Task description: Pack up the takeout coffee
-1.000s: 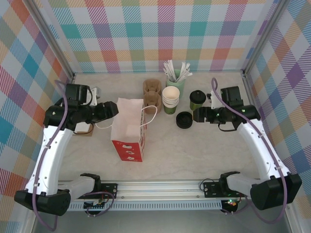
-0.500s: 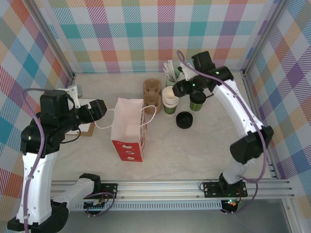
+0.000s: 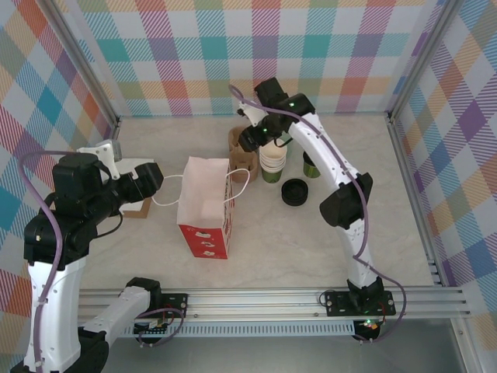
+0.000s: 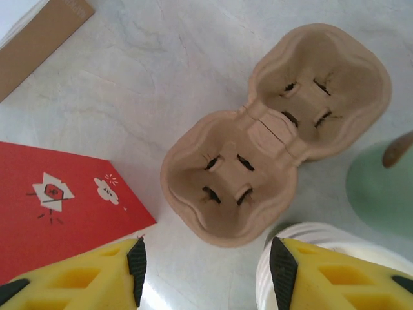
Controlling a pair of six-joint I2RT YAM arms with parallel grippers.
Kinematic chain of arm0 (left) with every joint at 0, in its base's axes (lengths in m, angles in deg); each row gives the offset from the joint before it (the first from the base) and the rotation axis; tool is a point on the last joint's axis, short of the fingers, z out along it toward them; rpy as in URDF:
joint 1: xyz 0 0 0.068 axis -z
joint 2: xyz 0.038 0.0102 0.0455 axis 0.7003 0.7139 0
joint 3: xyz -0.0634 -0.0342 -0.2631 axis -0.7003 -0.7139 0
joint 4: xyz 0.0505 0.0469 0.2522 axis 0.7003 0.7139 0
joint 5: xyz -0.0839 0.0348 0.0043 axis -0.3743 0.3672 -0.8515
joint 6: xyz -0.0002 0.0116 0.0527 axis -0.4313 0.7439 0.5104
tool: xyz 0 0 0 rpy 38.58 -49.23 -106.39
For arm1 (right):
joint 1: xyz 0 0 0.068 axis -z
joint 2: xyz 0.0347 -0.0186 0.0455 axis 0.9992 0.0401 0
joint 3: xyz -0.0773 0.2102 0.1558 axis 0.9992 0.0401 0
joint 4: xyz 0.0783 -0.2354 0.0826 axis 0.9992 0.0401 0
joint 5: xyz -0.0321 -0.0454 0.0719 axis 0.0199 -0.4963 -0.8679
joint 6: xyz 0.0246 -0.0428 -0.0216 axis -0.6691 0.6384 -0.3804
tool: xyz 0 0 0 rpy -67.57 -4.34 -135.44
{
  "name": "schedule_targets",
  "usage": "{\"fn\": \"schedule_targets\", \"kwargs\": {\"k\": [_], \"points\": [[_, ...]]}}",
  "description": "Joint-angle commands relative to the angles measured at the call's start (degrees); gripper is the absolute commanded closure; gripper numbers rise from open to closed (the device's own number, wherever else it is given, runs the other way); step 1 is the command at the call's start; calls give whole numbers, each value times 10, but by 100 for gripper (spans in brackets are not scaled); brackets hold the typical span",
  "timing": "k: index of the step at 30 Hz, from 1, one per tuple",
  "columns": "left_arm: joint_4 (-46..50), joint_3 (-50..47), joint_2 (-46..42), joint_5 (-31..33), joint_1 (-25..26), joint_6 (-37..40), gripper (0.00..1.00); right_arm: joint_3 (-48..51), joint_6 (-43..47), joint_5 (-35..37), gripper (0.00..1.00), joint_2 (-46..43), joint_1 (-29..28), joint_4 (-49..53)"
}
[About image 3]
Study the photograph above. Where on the brown pulp cup carrier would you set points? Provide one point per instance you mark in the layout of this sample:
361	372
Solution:
254	176
242	160

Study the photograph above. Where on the red white paper gift bag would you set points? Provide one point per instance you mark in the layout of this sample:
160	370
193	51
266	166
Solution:
204	186

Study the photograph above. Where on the green paper cup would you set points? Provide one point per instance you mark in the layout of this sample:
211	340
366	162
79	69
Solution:
272	164
272	167
310	170
273	170
273	178

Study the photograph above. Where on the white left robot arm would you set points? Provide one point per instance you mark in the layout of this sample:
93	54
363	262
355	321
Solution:
54	303

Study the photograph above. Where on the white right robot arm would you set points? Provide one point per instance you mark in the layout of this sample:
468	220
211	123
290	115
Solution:
330	155

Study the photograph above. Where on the white paper napkin stack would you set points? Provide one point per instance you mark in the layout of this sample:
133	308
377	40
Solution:
140	163

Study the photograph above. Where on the stack of paper cups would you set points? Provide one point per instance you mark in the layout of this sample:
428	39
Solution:
273	155

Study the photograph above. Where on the left electronics board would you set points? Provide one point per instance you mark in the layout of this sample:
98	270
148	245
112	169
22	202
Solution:
151	330

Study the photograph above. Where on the electronics board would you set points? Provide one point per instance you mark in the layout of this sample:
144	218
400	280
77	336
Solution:
151	330
369	324

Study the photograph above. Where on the right electronics board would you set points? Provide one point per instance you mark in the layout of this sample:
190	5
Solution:
369	324

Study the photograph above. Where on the left aluminium side rail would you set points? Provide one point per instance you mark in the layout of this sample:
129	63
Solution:
113	132

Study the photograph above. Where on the aluminium side rail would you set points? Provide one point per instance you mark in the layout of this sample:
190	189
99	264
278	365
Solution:
402	155
113	132

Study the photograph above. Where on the right aluminium side rail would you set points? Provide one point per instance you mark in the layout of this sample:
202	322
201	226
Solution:
402	155

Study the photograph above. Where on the left aluminium frame post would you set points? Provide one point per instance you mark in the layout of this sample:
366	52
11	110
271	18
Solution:
83	62

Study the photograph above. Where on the aluminium frame post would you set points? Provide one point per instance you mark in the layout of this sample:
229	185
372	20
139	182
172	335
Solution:
422	58
83	62

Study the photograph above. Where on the right aluminium frame post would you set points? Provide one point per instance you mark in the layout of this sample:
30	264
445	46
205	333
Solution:
422	58

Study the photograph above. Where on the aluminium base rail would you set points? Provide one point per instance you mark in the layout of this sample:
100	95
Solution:
252	303

